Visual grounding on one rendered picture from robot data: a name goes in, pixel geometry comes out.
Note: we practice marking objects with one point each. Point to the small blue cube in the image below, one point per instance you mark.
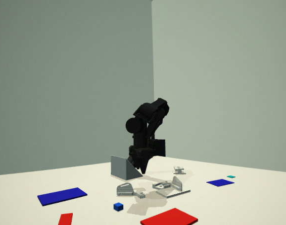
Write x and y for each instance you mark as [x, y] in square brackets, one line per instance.
[118, 206]

